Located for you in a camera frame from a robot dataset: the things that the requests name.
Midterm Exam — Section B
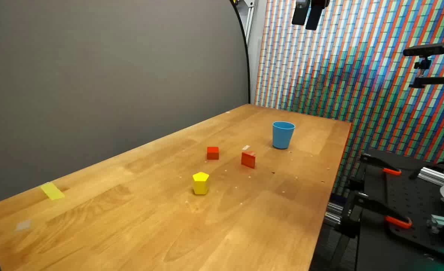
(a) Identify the yellow pentagon block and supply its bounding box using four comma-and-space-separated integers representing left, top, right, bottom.
191, 169, 211, 197

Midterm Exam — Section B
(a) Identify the blue cup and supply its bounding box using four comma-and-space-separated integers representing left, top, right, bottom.
271, 120, 297, 150

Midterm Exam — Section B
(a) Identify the orange rectangular block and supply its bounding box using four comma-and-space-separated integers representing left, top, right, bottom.
240, 150, 258, 169

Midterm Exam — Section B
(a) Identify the red cube block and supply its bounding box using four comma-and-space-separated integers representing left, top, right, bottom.
205, 144, 221, 160

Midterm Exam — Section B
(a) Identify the silver aluminium profile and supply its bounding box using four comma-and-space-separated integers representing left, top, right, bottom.
416, 165, 444, 187

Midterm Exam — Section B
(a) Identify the black breadboard plate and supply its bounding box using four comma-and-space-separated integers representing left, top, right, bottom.
358, 148, 444, 263

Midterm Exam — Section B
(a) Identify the yellow tape piece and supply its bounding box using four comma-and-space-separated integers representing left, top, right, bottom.
39, 181, 66, 201

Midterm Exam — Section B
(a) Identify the black cable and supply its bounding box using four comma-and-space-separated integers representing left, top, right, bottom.
229, 0, 253, 105

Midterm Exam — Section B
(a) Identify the black camera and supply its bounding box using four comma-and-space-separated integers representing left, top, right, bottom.
402, 41, 444, 56

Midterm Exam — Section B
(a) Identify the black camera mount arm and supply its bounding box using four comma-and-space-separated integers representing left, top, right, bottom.
408, 55, 444, 91

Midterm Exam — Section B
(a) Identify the black clamp orange handle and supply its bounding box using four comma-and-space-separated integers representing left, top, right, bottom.
360, 151, 404, 178
348, 190, 414, 233

